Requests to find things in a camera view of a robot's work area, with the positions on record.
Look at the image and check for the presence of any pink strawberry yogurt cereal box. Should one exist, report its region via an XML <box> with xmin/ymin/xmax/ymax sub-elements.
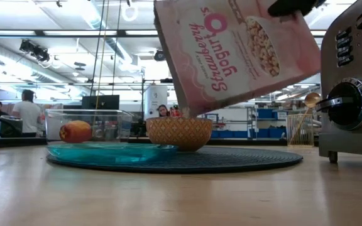
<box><xmin>153</xmin><ymin>0</ymin><xmax>322</xmax><ymax>119</ymax></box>

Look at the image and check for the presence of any orange patterned bowl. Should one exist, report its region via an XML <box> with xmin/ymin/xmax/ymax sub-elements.
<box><xmin>145</xmin><ymin>116</ymin><xmax>214</xmax><ymax>153</ymax></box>

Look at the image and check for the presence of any teal glass plate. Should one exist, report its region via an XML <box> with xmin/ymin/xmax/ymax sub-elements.
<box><xmin>45</xmin><ymin>143</ymin><xmax>178</xmax><ymax>165</ymax></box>

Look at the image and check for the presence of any red orange apple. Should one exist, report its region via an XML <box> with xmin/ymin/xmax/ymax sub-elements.
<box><xmin>58</xmin><ymin>120</ymin><xmax>93</xmax><ymax>144</ymax></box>

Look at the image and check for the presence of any shelf with blue bins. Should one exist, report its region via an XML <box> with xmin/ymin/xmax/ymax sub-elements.
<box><xmin>211</xmin><ymin>108</ymin><xmax>288</xmax><ymax>139</ymax></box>

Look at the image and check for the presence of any black spotlight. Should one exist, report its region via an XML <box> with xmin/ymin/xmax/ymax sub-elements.
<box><xmin>19</xmin><ymin>39</ymin><xmax>51</xmax><ymax>63</ymax></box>
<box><xmin>153</xmin><ymin>48</ymin><xmax>167</xmax><ymax>62</ymax></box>

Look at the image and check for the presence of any dark round woven placemat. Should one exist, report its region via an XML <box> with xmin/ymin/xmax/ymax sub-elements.
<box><xmin>46</xmin><ymin>146</ymin><xmax>304</xmax><ymax>175</ymax></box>

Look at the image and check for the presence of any white cylinder tank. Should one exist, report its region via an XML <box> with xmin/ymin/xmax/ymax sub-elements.
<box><xmin>143</xmin><ymin>84</ymin><xmax>168</xmax><ymax>122</ymax></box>

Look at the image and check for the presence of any black monitor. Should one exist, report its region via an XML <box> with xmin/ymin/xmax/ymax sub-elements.
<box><xmin>81</xmin><ymin>94</ymin><xmax>121</xmax><ymax>110</ymax></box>

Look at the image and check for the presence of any clear plastic bin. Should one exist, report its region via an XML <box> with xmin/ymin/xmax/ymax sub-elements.
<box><xmin>45</xmin><ymin>108</ymin><xmax>134</xmax><ymax>143</ymax></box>

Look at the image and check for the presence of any black rack frame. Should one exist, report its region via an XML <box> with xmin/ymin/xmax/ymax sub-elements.
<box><xmin>141</xmin><ymin>78</ymin><xmax>182</xmax><ymax>120</ymax></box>

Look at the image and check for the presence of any white hanging ring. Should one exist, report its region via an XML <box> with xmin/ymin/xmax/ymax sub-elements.
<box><xmin>121</xmin><ymin>2</ymin><xmax>139</xmax><ymax>22</ymax></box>

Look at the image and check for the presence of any thin black hanging cable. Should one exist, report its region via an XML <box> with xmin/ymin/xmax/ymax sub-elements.
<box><xmin>111</xmin><ymin>0</ymin><xmax>122</xmax><ymax>95</ymax></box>
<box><xmin>89</xmin><ymin>0</ymin><xmax>106</xmax><ymax>97</ymax></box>

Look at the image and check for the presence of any thin yellow hanging cord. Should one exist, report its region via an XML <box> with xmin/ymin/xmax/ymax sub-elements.
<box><xmin>94</xmin><ymin>0</ymin><xmax>110</xmax><ymax>110</ymax></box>

